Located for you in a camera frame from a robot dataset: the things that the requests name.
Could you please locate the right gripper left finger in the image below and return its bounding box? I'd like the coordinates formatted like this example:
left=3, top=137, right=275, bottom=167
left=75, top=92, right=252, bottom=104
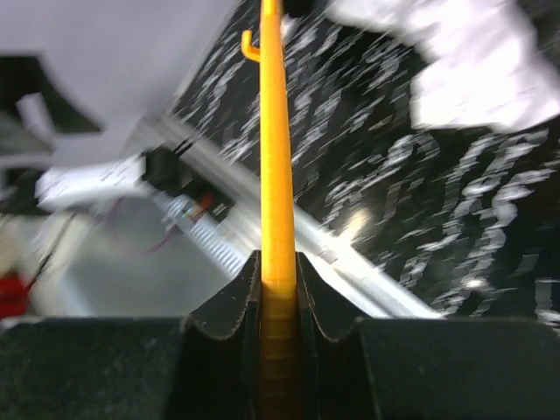
left=164, top=250, right=261, bottom=420

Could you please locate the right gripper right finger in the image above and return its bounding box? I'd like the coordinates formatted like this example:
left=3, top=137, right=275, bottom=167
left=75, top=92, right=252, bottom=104
left=296, top=252, right=382, bottom=419

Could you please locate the yellow hanger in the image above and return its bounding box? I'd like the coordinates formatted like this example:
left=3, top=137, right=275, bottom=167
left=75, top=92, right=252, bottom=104
left=241, top=1, right=298, bottom=419

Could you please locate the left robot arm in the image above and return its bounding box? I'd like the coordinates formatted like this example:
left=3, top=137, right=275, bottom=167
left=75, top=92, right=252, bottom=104
left=1, top=52, right=192, bottom=216

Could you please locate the white tank top navy trim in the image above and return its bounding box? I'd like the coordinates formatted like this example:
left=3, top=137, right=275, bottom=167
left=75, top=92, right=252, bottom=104
left=279, top=0, right=560, bottom=135

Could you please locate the black marble patterned mat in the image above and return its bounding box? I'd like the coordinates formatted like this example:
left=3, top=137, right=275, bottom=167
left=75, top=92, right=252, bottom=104
left=285, top=9, right=559, bottom=325

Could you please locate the aluminium mounting rail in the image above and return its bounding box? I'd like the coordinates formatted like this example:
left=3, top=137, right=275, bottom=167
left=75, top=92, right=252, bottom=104
left=138, top=115, right=440, bottom=319

